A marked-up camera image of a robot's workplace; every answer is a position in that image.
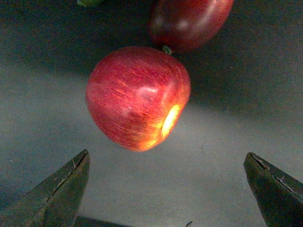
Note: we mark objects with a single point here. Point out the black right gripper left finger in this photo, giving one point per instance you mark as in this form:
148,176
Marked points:
55,201

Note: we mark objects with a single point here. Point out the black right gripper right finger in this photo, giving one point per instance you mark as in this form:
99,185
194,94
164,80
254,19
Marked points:
279,196

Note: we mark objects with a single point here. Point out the red apple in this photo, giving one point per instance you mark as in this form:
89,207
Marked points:
135,95

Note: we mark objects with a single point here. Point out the red orange mango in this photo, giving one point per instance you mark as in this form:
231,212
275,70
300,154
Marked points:
185,25

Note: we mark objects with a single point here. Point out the green avocado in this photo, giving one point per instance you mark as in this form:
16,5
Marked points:
90,3

